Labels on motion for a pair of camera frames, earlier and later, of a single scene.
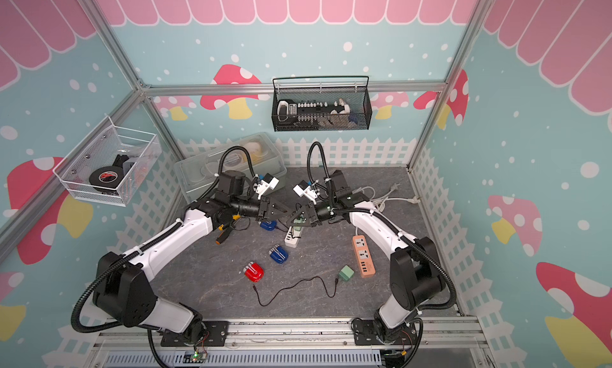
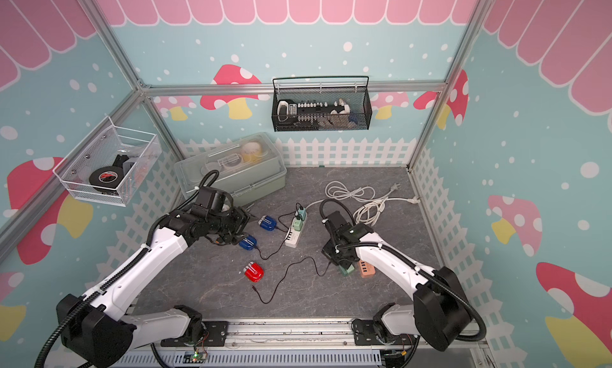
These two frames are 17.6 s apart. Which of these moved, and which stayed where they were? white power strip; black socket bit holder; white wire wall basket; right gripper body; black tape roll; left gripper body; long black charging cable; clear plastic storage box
Moved: left gripper body; right gripper body; long black charging cable
Stayed: clear plastic storage box; black tape roll; black socket bit holder; white wire wall basket; white power strip
